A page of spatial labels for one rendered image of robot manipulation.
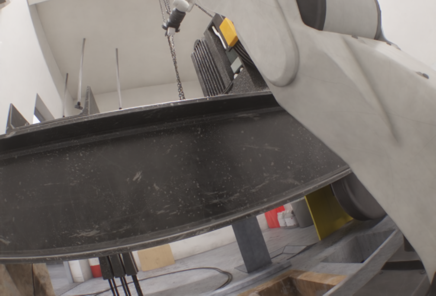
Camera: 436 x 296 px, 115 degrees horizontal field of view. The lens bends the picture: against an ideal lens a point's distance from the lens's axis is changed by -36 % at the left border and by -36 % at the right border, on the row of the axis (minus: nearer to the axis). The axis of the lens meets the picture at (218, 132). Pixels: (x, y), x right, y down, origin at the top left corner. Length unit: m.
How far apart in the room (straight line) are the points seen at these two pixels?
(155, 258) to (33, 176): 2.42
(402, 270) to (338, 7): 0.44
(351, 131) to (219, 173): 0.32
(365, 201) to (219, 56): 1.28
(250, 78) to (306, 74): 0.95
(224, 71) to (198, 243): 2.47
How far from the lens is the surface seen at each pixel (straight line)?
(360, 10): 0.27
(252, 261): 1.52
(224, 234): 3.28
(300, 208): 2.37
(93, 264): 3.12
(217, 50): 1.41
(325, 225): 1.73
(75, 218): 0.45
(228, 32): 1.17
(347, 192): 1.30
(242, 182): 0.46
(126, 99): 3.87
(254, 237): 1.52
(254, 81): 1.13
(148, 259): 2.82
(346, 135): 0.20
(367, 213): 1.41
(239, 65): 1.25
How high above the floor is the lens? 0.43
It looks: 21 degrees up
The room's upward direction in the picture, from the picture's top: 19 degrees counter-clockwise
